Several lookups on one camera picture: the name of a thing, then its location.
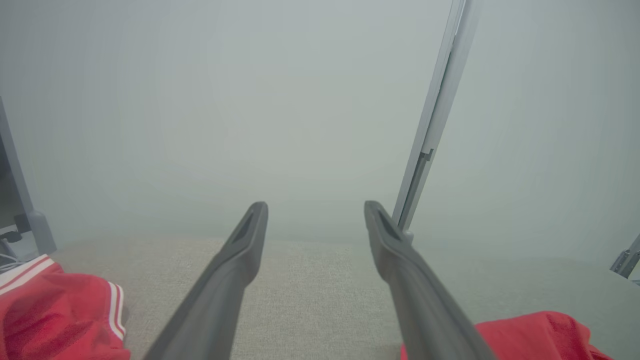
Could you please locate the red white basketball jersey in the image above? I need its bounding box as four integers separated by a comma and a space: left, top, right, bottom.
0, 254, 132, 360
400, 310, 614, 360

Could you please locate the grey metal partition post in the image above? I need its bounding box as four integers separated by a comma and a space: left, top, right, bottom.
391, 0, 484, 236
0, 97, 57, 256

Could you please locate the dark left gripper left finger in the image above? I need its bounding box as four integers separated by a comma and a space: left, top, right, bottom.
144, 201, 270, 360

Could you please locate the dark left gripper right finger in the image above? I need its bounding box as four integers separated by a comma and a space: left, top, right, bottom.
363, 200, 496, 360

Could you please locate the grey fabric sofa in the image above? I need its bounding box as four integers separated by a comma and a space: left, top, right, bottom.
50, 234, 640, 360

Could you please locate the grey metal frame bracket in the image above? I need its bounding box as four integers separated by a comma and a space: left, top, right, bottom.
609, 233, 640, 280

